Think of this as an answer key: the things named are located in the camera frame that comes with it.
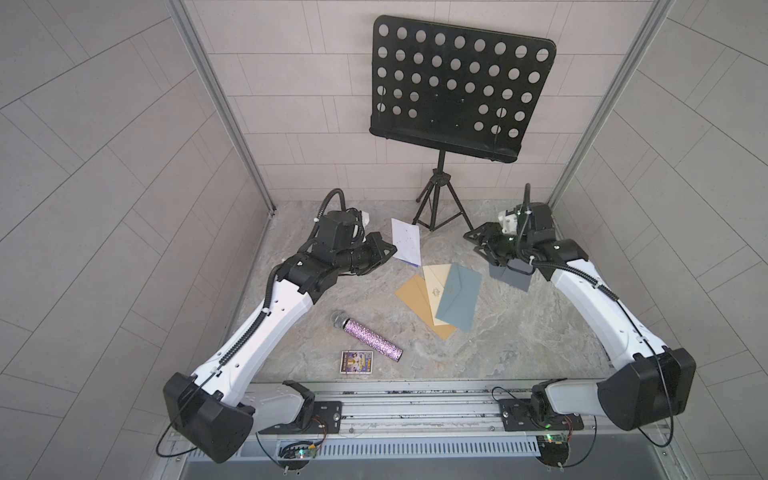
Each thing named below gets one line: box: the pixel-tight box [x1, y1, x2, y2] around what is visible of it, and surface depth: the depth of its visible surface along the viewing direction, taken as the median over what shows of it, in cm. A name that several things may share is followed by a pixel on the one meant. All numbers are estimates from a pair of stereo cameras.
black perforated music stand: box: [369, 16, 557, 232], surface depth 67 cm
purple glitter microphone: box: [331, 310, 404, 363], surface depth 83 cm
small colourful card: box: [340, 350, 374, 375], surface depth 80 cm
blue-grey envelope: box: [436, 262, 482, 333], surface depth 92 cm
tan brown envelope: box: [395, 274, 458, 341], surface depth 93 cm
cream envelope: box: [422, 264, 452, 327], surface depth 97 cm
